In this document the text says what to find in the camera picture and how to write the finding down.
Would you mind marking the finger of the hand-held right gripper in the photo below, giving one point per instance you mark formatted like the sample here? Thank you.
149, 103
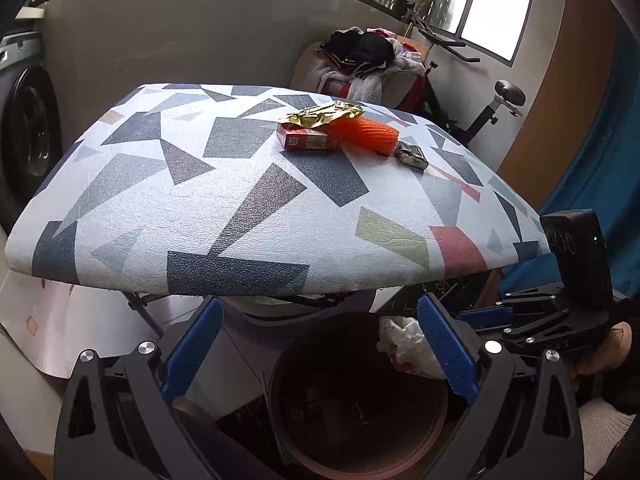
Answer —
485, 314
522, 335

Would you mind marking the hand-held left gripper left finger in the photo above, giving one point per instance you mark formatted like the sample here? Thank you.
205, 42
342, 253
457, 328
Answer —
192, 347

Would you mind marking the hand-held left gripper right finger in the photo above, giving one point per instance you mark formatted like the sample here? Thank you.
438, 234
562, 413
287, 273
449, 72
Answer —
450, 345

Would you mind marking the white plastic bag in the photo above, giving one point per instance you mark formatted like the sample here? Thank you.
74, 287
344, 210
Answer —
407, 347

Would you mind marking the dark brown trash bin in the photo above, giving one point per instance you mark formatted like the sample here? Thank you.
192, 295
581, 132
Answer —
350, 410

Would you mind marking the small silver black packet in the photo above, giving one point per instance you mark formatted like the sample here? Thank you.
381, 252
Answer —
412, 156

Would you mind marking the orange foam fruit net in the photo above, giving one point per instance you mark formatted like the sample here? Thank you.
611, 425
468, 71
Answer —
367, 135

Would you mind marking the red cigarette box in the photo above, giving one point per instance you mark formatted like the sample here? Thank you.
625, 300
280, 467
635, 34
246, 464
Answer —
305, 137

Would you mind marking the gold foil wrapper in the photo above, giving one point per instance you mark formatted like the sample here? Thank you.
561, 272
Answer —
320, 114

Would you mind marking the person's right hand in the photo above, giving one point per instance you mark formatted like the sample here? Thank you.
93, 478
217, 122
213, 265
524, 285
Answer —
612, 347

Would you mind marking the blue curtain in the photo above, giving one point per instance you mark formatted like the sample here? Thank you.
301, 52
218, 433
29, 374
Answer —
600, 170

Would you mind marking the white patterned sheet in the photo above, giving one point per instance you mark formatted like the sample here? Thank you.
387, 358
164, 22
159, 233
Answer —
60, 320

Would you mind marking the patterned tablecloth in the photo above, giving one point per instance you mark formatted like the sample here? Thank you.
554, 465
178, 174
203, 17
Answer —
200, 210

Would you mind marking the black exercise bike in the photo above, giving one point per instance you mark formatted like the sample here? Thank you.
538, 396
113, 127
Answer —
450, 110

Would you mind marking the red garment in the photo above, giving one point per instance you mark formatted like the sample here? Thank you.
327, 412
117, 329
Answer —
417, 92

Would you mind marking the pile of clothes on chair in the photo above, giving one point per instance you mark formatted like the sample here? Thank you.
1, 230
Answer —
400, 87

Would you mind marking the white fluffy garment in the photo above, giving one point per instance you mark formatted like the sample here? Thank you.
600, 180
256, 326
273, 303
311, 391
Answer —
365, 87

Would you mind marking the grey washing machine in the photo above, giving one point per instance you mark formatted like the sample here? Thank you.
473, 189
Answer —
30, 135

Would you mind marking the black garment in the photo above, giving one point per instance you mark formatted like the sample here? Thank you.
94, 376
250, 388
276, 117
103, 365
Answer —
365, 50

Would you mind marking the black metal table frame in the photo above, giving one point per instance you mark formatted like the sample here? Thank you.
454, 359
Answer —
145, 310

